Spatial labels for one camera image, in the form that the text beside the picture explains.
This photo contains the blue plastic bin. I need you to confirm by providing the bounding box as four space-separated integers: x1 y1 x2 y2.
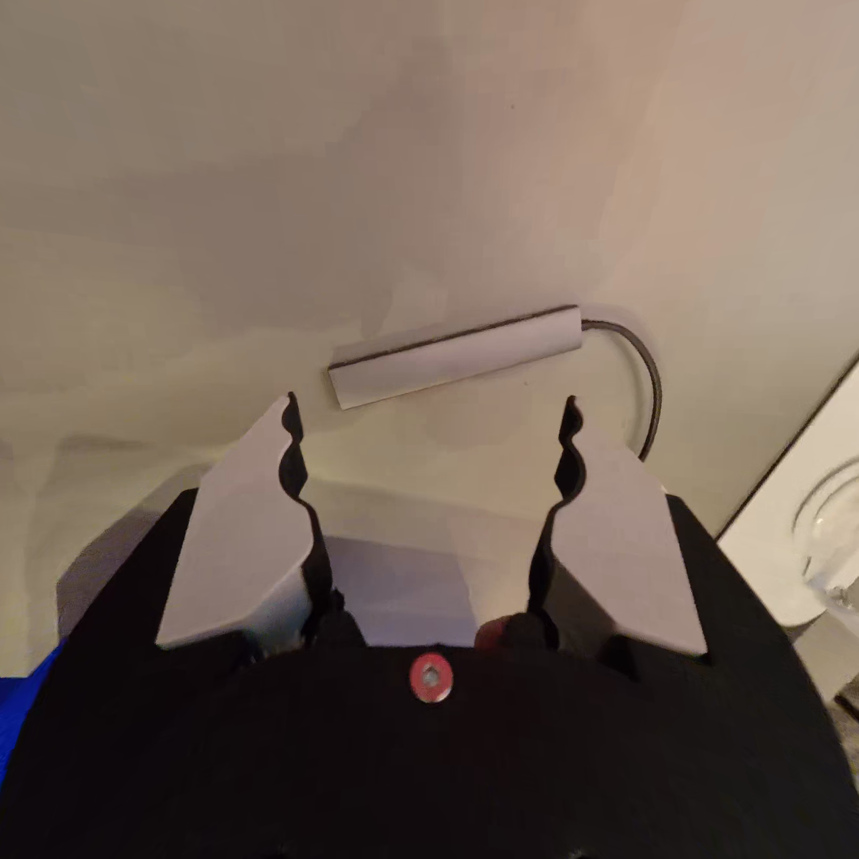
0 638 68 786

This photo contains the slim dark usb hub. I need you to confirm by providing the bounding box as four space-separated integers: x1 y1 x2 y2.
327 305 664 464

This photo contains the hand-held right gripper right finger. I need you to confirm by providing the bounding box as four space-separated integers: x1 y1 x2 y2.
527 396 709 657

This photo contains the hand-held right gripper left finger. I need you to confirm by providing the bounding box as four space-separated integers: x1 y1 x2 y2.
156 392 336 648

